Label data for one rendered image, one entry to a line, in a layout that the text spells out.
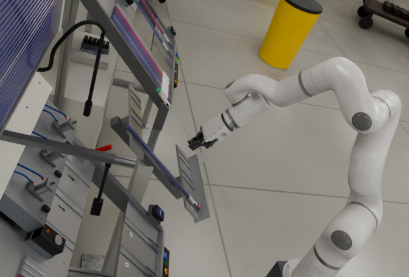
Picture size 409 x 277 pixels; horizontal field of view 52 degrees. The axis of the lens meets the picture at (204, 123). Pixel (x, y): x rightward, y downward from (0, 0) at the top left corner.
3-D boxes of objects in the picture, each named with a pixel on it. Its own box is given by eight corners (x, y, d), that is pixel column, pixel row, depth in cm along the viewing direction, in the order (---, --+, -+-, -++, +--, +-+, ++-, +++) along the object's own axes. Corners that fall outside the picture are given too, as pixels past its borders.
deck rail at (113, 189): (148, 232, 156) (162, 227, 154) (148, 237, 155) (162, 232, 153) (8, 92, 117) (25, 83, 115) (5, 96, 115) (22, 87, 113)
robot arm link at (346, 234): (350, 257, 150) (388, 215, 136) (328, 287, 137) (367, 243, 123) (322, 234, 155) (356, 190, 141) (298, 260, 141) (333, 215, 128)
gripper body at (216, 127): (238, 135, 153) (213, 151, 157) (232, 117, 161) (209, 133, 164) (226, 123, 149) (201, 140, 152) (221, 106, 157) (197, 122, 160)
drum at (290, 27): (297, 74, 461) (330, 15, 420) (261, 66, 447) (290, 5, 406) (285, 52, 496) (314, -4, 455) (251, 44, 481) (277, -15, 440)
